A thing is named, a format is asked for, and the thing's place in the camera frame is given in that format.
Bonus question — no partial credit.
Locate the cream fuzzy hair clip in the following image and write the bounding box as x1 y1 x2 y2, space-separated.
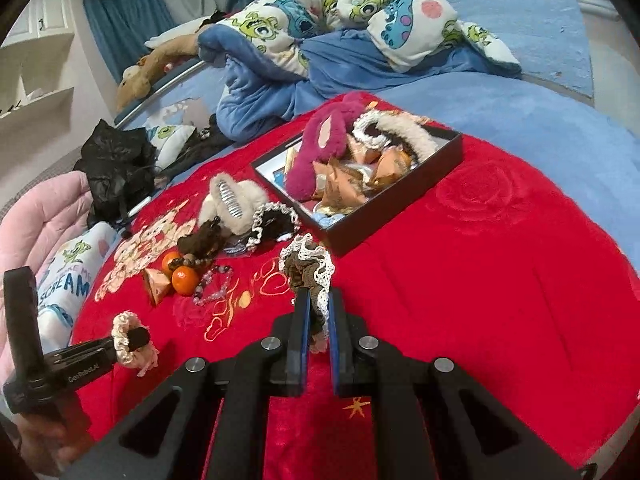
376 112 438 164

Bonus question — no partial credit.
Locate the blue monster print blanket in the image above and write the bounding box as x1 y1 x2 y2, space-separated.
198 0 522 144

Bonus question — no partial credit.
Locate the light blue crochet scrunchie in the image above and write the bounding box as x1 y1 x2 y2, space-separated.
312 212 345 230

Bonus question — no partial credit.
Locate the white fluffy pompom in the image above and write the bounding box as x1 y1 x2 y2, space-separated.
196 179 271 233

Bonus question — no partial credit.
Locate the pink quilted comforter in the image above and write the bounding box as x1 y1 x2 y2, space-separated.
0 170 94 386

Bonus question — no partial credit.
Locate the magenta plush hair clip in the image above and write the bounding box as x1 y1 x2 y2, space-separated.
284 92 366 202

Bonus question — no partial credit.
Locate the black shallow box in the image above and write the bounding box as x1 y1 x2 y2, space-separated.
252 125 463 256

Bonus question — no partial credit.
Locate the chocolate packet in box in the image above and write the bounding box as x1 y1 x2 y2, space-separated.
284 146 299 174

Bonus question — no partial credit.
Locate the brown white lace scrunchie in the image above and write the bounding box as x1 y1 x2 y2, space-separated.
279 233 335 353

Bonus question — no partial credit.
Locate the crystal bead bracelet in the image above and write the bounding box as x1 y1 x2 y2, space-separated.
192 263 236 307

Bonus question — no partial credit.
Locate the monster scream print pillow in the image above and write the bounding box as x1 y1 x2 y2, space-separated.
37 222 117 353

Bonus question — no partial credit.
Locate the person left hand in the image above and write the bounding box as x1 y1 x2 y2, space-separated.
15 394 94 477

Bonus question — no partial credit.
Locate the cream crochet scrunchie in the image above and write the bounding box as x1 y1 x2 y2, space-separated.
111 311 158 377

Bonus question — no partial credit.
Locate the chocolate ball packet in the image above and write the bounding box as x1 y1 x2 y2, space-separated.
142 269 172 307
369 146 412 191
320 157 367 210

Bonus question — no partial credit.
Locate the white wall shelf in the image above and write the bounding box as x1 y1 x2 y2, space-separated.
1 0 75 134

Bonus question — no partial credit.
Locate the brown teddy bear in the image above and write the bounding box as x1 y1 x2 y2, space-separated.
115 24 212 113

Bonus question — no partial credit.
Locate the dark brown fuzzy hair clip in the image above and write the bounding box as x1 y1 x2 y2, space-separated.
177 216 224 259

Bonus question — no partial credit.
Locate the black puffy jacket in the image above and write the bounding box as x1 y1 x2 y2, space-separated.
74 119 156 228

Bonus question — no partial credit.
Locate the teal curtain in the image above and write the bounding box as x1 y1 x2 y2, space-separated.
81 0 306 84

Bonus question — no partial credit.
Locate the black white lace scrunchie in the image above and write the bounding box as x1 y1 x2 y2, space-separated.
245 202 300 252

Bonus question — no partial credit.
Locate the small monster print pillow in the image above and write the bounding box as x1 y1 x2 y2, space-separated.
145 125 196 172

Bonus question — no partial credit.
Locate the red plush blanket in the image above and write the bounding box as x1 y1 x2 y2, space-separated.
74 119 639 466

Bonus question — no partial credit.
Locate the white crochet scrunchie in box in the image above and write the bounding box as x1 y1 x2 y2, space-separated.
352 110 398 150

